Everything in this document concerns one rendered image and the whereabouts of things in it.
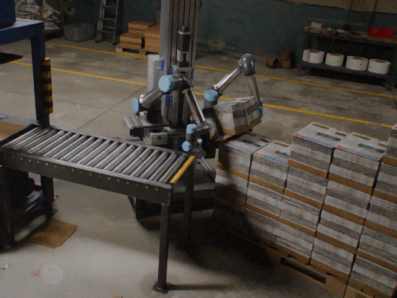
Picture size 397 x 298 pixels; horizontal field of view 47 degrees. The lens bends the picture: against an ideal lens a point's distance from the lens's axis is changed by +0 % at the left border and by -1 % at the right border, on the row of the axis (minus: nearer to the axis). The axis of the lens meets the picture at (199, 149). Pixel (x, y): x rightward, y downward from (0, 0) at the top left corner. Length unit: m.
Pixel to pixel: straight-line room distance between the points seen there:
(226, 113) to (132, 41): 6.37
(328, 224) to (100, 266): 1.64
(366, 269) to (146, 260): 1.55
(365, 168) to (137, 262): 1.74
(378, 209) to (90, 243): 2.12
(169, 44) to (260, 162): 1.23
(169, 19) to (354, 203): 1.97
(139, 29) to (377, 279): 7.77
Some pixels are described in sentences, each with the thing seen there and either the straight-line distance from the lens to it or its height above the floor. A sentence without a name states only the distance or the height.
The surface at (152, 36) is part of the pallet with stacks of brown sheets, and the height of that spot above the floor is 0.43.
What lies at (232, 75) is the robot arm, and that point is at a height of 1.18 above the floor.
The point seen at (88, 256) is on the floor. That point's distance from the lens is 3.55.
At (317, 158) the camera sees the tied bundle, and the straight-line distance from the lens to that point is 3.09.
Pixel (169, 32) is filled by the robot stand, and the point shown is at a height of 1.51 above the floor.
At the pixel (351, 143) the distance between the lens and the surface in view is 3.13.
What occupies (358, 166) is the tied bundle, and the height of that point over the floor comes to 0.99.
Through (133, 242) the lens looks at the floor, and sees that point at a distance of 3.68.
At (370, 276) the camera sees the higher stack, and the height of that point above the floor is 0.26.
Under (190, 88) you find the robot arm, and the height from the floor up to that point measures 1.21.
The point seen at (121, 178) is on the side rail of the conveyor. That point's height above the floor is 0.80.
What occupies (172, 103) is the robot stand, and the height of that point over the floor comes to 0.93.
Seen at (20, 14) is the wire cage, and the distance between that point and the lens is 10.65.
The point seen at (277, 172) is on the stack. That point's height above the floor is 0.75.
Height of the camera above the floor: 2.17
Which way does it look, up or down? 24 degrees down
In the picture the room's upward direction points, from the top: 5 degrees clockwise
